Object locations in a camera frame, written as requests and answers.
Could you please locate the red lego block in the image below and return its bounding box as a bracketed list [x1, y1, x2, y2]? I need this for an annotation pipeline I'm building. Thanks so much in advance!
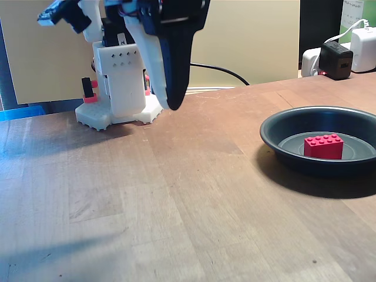
[304, 133, 344, 160]

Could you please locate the dark round metal bin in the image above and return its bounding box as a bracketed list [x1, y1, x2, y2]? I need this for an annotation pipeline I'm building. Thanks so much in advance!
[260, 105, 376, 179]

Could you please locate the red and black table clamp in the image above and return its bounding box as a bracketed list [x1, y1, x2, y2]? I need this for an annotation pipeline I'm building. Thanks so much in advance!
[81, 77, 99, 104]

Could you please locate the white power strip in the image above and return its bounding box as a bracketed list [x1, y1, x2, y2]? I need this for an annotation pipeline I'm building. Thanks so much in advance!
[301, 48, 324, 78]

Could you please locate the black panel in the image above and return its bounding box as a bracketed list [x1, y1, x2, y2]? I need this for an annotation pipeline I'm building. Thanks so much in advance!
[299, 0, 344, 79]

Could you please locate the black power adapter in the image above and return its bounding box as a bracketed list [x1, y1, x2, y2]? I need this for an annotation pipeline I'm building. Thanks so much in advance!
[319, 41, 354, 80]

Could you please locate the green and white carton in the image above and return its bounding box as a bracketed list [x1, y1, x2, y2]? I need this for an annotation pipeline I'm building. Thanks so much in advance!
[340, 0, 376, 45]

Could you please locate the white power adapter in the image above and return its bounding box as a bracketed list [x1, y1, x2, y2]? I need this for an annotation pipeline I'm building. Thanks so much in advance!
[351, 28, 376, 73]

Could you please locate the black power cable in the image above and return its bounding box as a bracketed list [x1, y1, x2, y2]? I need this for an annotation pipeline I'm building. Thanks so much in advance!
[190, 62, 250, 86]

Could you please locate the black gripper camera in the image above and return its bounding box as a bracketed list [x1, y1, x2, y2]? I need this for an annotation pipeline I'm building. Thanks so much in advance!
[37, 0, 92, 34]

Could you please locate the dark vertical post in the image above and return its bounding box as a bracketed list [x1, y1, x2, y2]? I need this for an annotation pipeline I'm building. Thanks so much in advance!
[0, 17, 18, 112]

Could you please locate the white adapter cable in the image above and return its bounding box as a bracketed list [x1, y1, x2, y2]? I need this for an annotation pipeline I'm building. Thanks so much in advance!
[324, 18, 370, 43]

